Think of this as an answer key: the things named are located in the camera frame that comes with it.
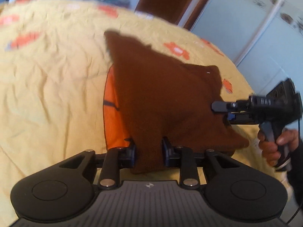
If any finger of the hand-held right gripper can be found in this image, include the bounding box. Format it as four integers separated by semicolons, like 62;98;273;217
227;113;260;126
211;100;252;113

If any yellow carrot print blanket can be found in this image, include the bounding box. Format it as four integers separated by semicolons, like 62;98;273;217
0;0;296;227

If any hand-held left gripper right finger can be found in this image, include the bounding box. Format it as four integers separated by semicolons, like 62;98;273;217
162;136;239;190

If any person's right hand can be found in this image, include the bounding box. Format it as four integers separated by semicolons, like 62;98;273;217
257;125;300;167

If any white wardrobe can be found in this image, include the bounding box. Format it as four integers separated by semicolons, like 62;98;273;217
189;0;303;101

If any brown wooden door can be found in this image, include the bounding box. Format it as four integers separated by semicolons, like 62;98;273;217
134;0;217;30

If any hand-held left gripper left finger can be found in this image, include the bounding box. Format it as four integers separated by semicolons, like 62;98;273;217
58;138;137;190

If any brown knit sweater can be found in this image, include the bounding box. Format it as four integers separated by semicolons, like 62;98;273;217
104;30;250;176

